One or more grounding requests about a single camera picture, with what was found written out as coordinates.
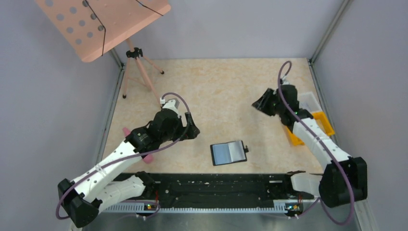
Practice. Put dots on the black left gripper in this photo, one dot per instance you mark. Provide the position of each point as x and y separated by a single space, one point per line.
193 131

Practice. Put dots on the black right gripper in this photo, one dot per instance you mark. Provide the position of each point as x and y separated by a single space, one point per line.
262 104

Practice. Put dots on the black leather card holder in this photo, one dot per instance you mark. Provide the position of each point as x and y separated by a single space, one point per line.
228 153

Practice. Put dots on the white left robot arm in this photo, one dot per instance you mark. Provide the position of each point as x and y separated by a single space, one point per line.
81 198

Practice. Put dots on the white plastic bin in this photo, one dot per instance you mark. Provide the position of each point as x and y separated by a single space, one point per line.
309 102

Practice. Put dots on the pink music stand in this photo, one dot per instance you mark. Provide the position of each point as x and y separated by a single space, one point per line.
94 27

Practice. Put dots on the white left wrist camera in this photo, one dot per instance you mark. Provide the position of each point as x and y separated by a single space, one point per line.
171 104

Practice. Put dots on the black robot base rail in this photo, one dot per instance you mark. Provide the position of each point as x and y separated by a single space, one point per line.
220 191

